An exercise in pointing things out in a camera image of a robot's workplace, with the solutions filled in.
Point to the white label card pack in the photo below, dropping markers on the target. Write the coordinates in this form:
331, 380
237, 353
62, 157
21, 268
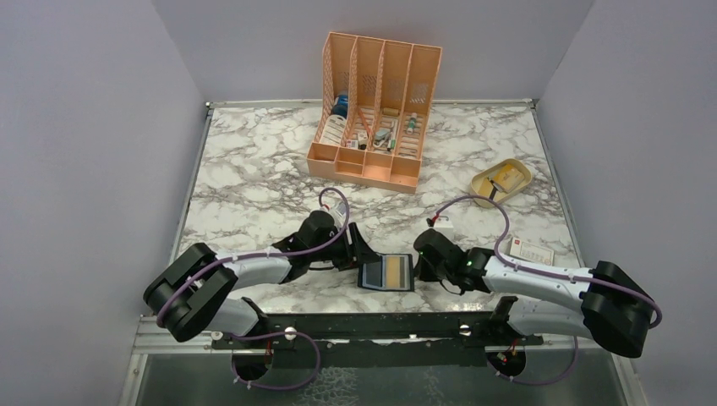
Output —
332, 132

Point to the orange plastic desk organizer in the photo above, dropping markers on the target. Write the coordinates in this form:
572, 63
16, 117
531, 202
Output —
386, 81

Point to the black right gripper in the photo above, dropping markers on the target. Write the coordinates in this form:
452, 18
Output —
423, 272

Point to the blue tape roll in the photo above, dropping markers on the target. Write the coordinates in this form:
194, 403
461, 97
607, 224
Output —
340, 107

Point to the black metal base rail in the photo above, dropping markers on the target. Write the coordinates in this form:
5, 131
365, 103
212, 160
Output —
302, 341

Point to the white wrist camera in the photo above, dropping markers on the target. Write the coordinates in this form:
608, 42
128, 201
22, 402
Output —
339, 213
443, 224

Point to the small white red box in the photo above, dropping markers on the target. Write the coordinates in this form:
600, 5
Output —
522, 250

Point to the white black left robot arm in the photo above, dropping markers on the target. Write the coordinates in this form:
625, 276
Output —
191, 294

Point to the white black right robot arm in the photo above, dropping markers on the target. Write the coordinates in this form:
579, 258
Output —
602, 303

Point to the green white marker pen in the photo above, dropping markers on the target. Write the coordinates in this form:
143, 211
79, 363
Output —
411, 123

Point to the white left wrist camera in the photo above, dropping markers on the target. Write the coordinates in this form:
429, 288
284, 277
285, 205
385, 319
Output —
339, 213

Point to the black credit card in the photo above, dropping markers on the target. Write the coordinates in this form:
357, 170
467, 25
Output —
372, 275

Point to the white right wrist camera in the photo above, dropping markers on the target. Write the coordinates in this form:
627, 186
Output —
443, 224

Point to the beige oval tray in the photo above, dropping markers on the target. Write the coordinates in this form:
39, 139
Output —
503, 181

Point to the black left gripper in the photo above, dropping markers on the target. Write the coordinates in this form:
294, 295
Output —
358, 251

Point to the yellow credit card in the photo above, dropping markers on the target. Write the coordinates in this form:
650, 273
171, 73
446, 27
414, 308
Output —
397, 272

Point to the black leather card holder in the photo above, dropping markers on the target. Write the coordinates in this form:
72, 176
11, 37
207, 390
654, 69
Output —
384, 289

